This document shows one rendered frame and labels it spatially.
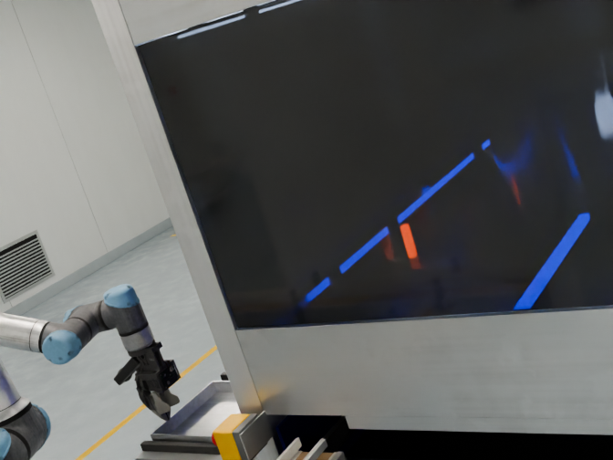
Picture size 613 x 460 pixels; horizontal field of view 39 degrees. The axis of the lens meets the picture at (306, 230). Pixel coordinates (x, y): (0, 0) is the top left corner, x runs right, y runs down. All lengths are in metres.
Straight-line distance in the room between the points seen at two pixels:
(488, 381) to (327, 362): 0.32
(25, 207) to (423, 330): 6.77
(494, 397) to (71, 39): 7.64
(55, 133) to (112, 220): 1.02
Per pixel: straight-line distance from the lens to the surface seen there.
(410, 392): 1.61
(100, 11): 1.70
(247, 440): 1.78
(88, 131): 8.71
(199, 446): 2.08
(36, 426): 2.40
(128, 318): 2.10
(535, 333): 1.46
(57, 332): 2.04
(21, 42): 8.45
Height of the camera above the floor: 1.78
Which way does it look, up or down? 14 degrees down
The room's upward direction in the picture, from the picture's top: 18 degrees counter-clockwise
